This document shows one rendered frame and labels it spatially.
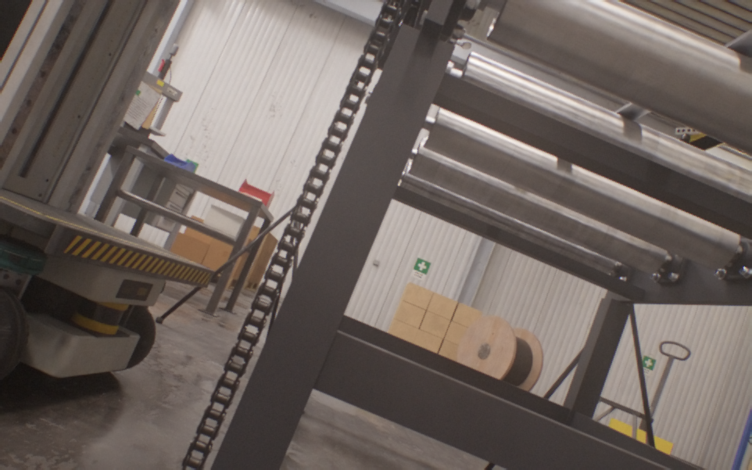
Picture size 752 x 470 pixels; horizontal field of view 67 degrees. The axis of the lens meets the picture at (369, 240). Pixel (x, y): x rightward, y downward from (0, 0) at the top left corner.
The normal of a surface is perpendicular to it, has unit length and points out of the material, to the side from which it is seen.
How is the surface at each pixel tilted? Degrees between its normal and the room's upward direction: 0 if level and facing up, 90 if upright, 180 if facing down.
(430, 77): 90
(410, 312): 90
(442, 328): 90
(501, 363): 90
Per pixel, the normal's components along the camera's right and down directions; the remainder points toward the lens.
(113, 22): 0.92, 0.37
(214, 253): 0.11, -0.08
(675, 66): -0.11, 0.30
